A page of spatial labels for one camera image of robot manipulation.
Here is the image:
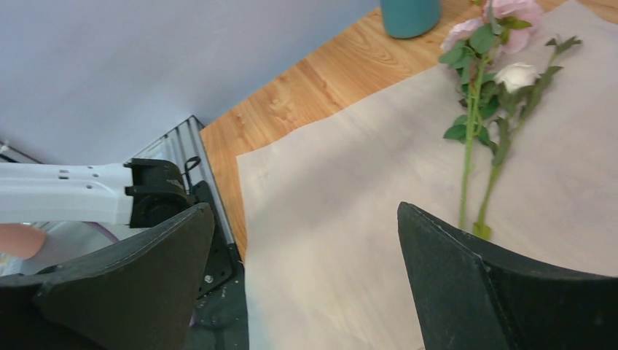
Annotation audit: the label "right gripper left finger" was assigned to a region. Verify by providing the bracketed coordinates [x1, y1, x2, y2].
[1, 203, 214, 349]

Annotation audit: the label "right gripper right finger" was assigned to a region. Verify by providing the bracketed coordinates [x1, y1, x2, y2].
[397, 202, 617, 349]

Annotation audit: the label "white wrapping paper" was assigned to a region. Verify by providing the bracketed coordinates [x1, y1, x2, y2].
[237, 1, 617, 349]

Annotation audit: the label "pink and white flowers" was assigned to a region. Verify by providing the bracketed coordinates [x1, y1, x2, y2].
[438, 1, 582, 240]

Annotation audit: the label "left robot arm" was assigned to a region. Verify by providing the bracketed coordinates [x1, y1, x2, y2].
[1, 158, 194, 228]

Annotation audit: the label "teal cylindrical vase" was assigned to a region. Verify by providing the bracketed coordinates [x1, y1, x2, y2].
[380, 0, 442, 39]

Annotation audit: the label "fingertip at image edge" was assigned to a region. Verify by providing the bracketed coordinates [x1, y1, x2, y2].
[1, 224, 47, 260]

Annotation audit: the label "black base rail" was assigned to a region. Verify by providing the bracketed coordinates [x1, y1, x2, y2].
[137, 116, 249, 350]

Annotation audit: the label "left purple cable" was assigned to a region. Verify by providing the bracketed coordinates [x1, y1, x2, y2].
[84, 221, 122, 245]

